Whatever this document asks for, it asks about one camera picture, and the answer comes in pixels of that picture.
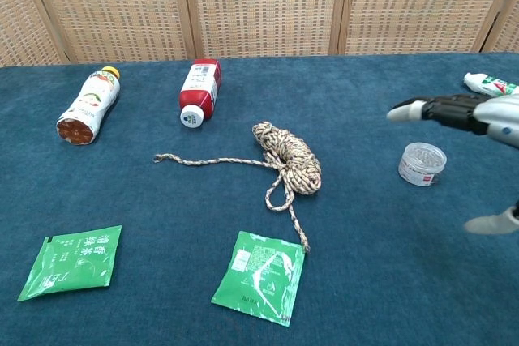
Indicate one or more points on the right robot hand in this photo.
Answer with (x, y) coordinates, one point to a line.
(454, 109)

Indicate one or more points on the white and green tube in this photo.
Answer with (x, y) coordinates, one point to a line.
(486, 82)

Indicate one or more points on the clear round plastic container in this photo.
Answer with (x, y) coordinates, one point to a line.
(421, 163)

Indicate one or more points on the woven folding screen panel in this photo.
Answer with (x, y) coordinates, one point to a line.
(113, 5)
(421, 1)
(509, 30)
(20, 18)
(263, 1)

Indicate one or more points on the blue carpet table cover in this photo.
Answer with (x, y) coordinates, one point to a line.
(365, 261)

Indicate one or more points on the red bottle with white cap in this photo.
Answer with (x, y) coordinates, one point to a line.
(198, 92)

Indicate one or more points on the crumpled green sachet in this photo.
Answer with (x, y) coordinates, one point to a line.
(259, 277)

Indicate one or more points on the tea bottle with yellow cap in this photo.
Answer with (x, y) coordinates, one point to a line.
(91, 103)

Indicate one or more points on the green tea sachet with lettering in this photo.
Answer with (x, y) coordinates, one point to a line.
(73, 263)

